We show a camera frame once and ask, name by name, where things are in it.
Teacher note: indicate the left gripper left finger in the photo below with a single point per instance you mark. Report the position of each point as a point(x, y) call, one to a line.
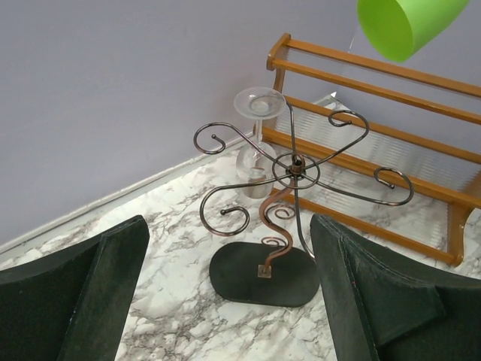
point(73, 304)

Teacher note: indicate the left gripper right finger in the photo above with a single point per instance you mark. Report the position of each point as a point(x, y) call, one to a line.
point(382, 305)

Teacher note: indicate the clear wine glass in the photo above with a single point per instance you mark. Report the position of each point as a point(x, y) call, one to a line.
point(259, 103)

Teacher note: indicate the green plastic wine glass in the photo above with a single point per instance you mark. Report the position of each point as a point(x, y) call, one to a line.
point(398, 29)

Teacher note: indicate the metal wine glass rack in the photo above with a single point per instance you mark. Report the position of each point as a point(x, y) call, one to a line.
point(273, 272)

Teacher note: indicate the wooden dish rack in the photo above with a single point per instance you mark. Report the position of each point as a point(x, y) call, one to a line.
point(399, 148)

